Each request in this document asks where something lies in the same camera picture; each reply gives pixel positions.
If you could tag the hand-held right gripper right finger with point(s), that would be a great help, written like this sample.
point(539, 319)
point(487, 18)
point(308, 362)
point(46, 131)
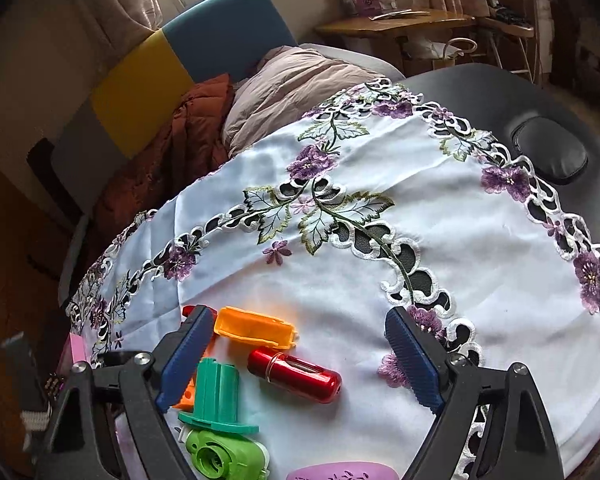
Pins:
point(412, 360)

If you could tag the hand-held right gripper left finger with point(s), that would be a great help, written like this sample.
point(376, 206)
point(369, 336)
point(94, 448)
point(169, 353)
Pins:
point(185, 355)

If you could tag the red puzzle piece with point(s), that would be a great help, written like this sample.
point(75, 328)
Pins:
point(187, 311)

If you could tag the teal flanged plastic piece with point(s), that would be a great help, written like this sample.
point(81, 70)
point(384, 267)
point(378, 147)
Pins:
point(220, 395)

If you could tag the orange plastic box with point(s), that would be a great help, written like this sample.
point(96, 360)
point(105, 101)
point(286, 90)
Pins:
point(250, 327)

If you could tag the green white plug adapter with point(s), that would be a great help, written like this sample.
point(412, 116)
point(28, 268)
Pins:
point(215, 455)

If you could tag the pink shallow box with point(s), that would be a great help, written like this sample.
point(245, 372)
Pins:
point(75, 352)

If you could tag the red metal cylinder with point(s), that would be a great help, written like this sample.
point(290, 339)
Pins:
point(300, 377)

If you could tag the purple oval case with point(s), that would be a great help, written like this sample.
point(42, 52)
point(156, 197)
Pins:
point(340, 474)

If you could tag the white floral embroidered tablecloth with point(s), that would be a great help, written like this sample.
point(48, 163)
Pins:
point(455, 240)

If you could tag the rust brown quilt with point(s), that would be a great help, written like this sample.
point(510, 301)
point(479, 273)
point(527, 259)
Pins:
point(190, 130)

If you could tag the black chair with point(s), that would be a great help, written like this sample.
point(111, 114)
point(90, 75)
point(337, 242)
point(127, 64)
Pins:
point(45, 160)

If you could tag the black face cushion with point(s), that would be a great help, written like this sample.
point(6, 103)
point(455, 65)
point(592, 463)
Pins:
point(550, 150)

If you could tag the grey yellow blue headboard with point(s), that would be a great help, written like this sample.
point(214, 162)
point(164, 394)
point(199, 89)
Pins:
point(140, 90)

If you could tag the beige duvet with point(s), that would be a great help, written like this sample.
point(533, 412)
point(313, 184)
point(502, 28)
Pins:
point(290, 85)

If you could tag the wooden desk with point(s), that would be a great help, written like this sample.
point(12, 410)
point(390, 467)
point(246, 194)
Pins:
point(395, 25)

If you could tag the papers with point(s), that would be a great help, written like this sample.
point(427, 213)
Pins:
point(397, 15)

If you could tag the small wooden table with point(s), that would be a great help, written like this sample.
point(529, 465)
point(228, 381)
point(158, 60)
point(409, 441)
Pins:
point(505, 25)

